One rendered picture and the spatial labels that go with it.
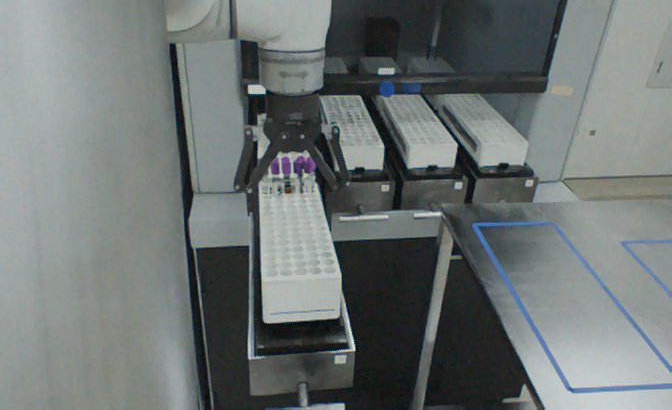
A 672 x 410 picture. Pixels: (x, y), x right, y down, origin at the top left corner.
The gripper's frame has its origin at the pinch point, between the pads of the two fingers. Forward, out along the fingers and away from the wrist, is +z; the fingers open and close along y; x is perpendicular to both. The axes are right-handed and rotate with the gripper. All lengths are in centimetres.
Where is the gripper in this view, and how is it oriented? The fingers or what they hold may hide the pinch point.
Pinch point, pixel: (293, 217)
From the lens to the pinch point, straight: 82.6
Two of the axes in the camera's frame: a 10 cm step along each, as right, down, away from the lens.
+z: -0.2, 9.1, 4.2
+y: 9.9, -0.3, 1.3
